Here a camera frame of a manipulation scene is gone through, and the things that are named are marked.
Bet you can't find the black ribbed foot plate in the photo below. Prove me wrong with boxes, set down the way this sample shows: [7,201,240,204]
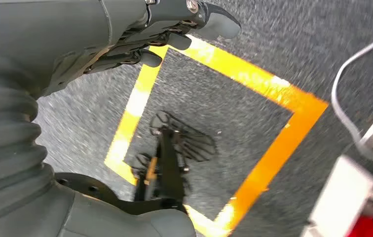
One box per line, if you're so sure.
[131,110,219,211]

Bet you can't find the yellow floor tape square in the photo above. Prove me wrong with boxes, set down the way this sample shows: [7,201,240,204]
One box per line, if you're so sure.
[104,34,329,237]

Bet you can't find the white box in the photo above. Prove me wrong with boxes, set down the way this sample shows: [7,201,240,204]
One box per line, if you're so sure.
[302,155,373,237]

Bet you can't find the red object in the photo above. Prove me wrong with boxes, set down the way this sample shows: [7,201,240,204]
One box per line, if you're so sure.
[346,215,373,237]

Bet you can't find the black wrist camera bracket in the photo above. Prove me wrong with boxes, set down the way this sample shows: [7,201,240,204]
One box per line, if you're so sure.
[55,172,188,216]

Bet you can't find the white cable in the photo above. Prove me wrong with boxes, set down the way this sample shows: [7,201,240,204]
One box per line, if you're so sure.
[331,13,373,161]

